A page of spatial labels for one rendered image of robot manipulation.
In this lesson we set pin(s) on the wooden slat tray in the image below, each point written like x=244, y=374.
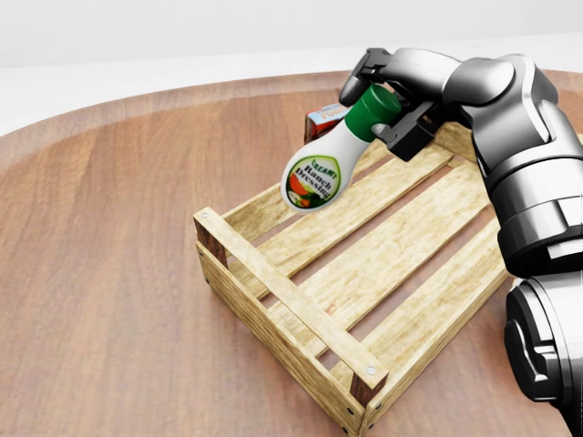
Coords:
x=346, y=273

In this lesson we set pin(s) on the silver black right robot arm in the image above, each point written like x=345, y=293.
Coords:
x=524, y=150

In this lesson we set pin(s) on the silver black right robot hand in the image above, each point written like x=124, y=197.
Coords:
x=423, y=77

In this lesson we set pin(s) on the white salad dressing bottle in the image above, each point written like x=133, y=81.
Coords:
x=339, y=150

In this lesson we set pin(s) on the red printed food box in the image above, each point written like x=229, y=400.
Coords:
x=321, y=122

